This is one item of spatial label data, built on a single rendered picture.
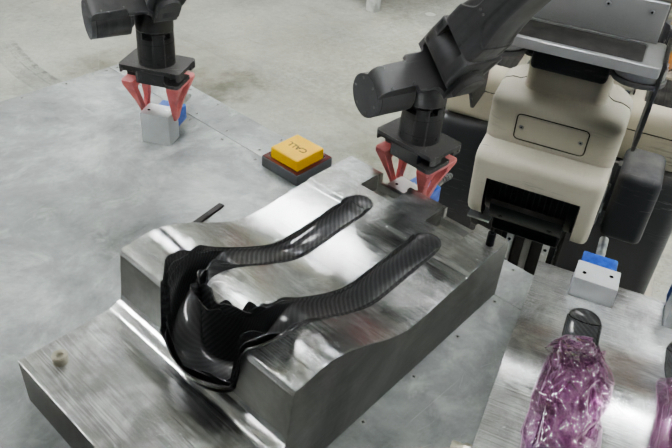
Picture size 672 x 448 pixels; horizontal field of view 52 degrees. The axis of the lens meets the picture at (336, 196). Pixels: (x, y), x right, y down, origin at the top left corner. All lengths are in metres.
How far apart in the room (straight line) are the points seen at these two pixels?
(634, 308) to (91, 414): 0.61
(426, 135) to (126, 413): 0.50
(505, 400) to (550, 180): 0.59
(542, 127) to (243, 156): 0.50
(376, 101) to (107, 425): 0.46
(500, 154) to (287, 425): 0.72
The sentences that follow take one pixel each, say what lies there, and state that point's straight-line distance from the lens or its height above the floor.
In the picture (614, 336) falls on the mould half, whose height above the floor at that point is 0.86.
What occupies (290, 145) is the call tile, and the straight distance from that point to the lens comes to 1.10.
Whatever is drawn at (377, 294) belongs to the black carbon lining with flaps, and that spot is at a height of 0.88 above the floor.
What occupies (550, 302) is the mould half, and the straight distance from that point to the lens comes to 0.86.
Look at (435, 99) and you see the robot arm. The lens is 0.90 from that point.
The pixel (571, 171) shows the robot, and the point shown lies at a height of 0.80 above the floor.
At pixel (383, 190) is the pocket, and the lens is 0.96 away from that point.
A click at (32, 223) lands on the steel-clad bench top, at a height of 0.80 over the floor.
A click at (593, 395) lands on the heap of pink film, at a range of 0.70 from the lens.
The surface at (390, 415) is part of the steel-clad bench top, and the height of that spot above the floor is 0.80.
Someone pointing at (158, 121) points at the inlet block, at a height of 0.84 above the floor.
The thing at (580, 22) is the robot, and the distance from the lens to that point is 1.12.
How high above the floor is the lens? 1.41
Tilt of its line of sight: 36 degrees down
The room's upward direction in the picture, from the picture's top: 5 degrees clockwise
